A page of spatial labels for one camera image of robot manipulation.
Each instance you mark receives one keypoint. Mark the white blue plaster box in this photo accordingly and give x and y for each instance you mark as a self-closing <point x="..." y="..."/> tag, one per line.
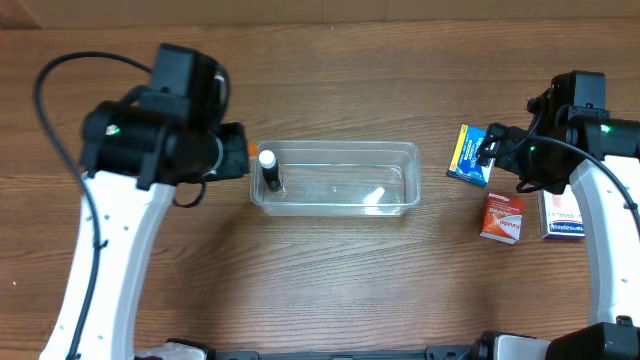
<point x="560" y="217"/>

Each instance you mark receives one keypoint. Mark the orange tube white cap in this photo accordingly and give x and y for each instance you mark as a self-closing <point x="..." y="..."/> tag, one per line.
<point x="253" y="150"/>

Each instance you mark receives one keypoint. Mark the black tube white cap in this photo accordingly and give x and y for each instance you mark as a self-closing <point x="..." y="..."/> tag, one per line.
<point x="270" y="170"/>

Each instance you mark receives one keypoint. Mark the clear plastic container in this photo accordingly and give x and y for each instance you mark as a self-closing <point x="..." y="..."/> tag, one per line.
<point x="339" y="178"/>

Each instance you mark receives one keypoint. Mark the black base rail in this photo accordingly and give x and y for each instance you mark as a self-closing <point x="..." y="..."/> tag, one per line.
<point x="447" y="352"/>

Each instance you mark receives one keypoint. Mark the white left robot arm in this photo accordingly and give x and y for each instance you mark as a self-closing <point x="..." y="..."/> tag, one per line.
<point x="134" y="160"/>

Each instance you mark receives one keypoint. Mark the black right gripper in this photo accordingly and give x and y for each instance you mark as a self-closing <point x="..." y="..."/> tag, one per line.
<point x="496" y="145"/>

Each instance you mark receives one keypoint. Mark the blue yellow medicine box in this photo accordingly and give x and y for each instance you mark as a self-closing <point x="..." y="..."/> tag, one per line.
<point x="465" y="163"/>

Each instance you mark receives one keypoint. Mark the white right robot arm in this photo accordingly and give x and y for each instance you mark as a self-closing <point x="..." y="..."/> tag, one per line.
<point x="598" y="159"/>

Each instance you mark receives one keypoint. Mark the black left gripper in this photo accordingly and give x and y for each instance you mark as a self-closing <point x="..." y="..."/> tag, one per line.
<point x="236" y="151"/>

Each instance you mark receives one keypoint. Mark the red white medicine box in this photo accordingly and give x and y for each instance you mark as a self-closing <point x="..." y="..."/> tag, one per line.
<point x="502" y="218"/>

